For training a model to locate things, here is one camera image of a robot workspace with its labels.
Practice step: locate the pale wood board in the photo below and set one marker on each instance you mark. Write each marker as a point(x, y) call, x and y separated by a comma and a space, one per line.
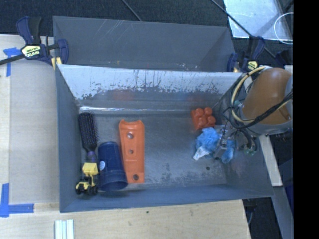
point(32, 133)

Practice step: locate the yellow toy loader truck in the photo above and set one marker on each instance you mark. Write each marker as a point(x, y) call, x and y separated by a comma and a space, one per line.
point(87, 180)

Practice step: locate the grey metal bin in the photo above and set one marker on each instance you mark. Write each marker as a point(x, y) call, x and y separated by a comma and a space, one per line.
point(169, 148)

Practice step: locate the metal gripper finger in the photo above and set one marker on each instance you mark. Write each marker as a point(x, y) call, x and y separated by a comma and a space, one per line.
point(221, 147)

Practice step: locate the orange flat block with holes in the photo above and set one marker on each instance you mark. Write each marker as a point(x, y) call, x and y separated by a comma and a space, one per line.
point(132, 146)

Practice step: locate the black hairbrush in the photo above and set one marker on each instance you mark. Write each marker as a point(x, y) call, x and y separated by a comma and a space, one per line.
point(87, 131)

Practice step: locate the dark blue plastic cup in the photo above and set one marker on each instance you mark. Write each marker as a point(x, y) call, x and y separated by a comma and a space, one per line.
point(111, 165)

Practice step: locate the red-orange studded toy brick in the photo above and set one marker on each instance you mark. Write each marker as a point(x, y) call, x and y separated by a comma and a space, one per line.
point(202, 119)

